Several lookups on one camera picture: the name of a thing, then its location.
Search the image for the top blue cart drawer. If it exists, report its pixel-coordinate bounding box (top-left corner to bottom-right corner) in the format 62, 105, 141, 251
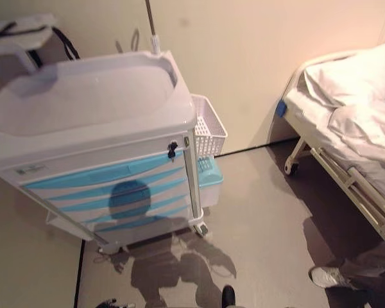
21, 151, 184, 192

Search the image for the white perforated side basket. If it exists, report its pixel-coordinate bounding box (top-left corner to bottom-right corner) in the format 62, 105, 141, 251
191, 94, 228, 158

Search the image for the light blue waste bin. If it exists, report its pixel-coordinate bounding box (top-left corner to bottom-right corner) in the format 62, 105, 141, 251
197, 156, 225, 208

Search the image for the white blue medical cart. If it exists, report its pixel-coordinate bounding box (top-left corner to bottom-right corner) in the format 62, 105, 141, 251
0, 50, 209, 253

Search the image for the metal IV pole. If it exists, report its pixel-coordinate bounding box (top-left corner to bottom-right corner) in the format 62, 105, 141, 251
144, 0, 163, 56

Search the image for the white bed sheet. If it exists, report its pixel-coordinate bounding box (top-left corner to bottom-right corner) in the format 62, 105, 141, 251
287, 37, 385, 206

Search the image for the white sneaker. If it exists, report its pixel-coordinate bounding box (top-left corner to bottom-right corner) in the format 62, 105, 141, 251
308, 266, 354, 289

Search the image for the grey trouser leg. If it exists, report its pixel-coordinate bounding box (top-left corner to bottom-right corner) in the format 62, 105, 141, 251
324, 240, 385, 308

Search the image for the white hospital bed frame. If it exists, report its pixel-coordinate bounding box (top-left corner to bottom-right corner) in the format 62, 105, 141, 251
275, 51, 385, 243

